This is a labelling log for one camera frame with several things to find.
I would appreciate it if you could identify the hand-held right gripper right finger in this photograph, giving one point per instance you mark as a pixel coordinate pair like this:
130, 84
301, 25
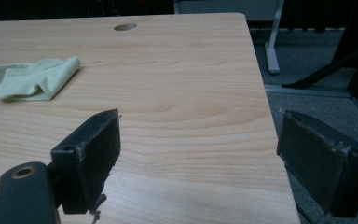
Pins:
317, 161

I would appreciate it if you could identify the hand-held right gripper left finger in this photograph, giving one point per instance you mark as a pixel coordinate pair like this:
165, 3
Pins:
90, 155

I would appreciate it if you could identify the white metal desk frame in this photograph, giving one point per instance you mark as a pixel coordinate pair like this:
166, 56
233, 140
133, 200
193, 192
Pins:
272, 46

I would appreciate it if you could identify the metal floor rail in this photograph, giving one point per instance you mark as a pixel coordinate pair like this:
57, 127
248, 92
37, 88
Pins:
307, 90

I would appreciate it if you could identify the light green cloth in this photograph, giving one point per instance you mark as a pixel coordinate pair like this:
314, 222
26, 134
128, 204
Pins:
24, 82

